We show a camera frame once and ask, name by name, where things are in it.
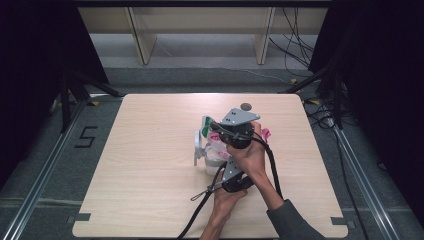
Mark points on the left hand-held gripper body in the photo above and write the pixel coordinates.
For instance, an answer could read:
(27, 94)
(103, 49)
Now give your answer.
(233, 178)

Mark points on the black metal stand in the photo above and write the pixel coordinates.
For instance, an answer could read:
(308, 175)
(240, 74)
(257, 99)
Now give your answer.
(328, 90)
(76, 93)

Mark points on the light wooden shelf unit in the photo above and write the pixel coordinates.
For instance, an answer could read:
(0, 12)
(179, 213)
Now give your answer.
(200, 30)

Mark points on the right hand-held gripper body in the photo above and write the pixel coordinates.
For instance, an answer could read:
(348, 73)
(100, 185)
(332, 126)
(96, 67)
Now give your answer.
(238, 128)

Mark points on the aluminium floor rail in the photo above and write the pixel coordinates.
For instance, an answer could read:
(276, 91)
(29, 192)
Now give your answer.
(40, 180)
(370, 186)

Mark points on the person's left hand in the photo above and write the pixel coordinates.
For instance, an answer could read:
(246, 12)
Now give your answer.
(226, 198)

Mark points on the glass jar with hinged lid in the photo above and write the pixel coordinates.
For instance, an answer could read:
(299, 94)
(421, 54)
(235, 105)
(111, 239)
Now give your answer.
(210, 160)

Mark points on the person's right hand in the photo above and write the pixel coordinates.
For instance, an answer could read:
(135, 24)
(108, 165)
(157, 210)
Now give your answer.
(250, 156)

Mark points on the pink clear bag white granules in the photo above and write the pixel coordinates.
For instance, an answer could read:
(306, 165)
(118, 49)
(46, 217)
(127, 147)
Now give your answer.
(218, 146)

